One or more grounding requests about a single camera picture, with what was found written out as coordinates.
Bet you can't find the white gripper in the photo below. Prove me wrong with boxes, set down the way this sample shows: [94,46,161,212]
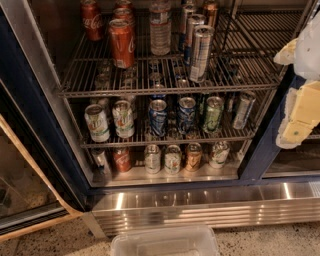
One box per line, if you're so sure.
[273,19,320,149]

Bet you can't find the clear plastic water bottle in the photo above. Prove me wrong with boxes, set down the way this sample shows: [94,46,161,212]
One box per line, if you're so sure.
[149,0,172,56]

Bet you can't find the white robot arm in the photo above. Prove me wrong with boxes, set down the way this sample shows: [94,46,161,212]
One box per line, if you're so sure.
[274,13,320,149]

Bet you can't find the silver can middle shelf right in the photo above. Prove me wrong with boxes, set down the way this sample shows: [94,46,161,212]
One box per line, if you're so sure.
[232,91,256,130]

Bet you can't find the green soda can middle shelf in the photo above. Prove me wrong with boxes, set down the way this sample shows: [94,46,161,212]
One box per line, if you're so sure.
[203,96,224,133]

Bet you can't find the copper can top shelf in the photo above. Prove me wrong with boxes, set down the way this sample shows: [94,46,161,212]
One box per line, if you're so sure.
[203,0,219,27]

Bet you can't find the stainless steel fridge base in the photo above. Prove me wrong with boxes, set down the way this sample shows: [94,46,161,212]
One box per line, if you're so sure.
[82,181,320,238]

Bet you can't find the red can bottom shelf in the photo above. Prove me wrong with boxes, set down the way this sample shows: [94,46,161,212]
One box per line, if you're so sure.
[113,147,131,172]

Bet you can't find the open glass fridge door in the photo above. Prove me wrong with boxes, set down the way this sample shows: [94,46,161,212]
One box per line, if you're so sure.
[0,79,84,243]

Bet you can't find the front silver energy drink can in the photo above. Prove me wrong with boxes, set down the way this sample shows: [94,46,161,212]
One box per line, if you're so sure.
[189,25,214,83]

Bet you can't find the silver energy drink can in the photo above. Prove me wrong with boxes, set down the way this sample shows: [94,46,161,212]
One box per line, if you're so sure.
[183,14,206,66]
[189,25,214,83]
[178,3,197,52]

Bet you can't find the tilted white green can bottom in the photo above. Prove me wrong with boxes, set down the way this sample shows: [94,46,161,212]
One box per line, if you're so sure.
[209,141,230,169]

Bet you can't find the right blue soda can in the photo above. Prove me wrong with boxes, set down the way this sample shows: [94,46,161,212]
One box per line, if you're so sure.
[177,97,196,134]

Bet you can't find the blue soda can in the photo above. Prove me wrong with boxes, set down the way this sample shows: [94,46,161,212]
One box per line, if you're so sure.
[148,99,167,137]
[177,97,196,134]

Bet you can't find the orange brown can bottom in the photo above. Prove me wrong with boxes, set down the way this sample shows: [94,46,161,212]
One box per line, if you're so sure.
[185,143,202,172]

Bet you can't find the left blue soda can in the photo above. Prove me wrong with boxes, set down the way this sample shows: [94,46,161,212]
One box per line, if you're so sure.
[148,99,167,137]

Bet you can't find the white green soda can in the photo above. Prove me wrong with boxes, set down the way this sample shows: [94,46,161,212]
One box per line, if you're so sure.
[84,104,110,143]
[112,100,135,138]

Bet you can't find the front red cola can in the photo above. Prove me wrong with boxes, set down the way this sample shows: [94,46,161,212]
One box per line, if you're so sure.
[108,19,135,69]

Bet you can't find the red cola can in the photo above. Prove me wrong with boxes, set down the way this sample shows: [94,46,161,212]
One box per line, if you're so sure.
[112,8,135,26]
[108,19,135,69]
[115,0,134,10]

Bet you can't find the middle red cola can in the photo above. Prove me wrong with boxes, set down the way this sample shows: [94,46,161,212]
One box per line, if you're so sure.
[112,8,135,26]

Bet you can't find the rear red cola can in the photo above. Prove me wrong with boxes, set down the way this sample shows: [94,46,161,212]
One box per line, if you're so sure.
[115,0,134,10]

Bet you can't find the clear plastic bin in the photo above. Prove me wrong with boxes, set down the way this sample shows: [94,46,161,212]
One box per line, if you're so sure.
[110,225,220,256]

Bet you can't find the left white green soda can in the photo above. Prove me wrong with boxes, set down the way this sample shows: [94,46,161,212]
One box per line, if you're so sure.
[84,104,110,143]

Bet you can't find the silver can bottom left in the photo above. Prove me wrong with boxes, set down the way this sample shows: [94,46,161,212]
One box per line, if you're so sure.
[91,148,111,175]

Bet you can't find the back left coca-cola can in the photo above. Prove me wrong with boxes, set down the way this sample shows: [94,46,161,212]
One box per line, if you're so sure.
[80,0,104,41]

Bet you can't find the blue fridge centre post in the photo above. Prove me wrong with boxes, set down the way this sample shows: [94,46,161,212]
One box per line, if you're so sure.
[238,65,304,183]

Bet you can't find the middle wire shelf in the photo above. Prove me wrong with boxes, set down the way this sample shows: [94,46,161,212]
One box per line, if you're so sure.
[71,90,273,148]

